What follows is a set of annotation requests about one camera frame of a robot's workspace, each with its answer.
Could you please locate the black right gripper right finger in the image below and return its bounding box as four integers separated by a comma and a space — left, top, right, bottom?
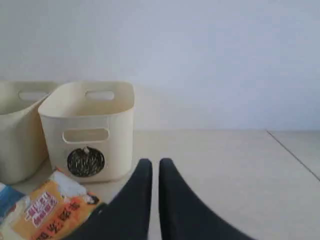
158, 158, 252, 240

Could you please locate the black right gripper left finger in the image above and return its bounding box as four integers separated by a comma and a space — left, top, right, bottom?
65, 158, 153, 240

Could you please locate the orange snack bag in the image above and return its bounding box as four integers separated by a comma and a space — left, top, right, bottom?
0, 170, 102, 240

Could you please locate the blue noodle packet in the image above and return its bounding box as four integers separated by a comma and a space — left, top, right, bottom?
0, 183, 25, 223

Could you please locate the cream bin with circle mark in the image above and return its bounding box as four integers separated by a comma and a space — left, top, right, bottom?
38, 81, 135, 183

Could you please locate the cream bin with square mark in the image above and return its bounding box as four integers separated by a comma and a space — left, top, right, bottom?
0, 81, 58, 185

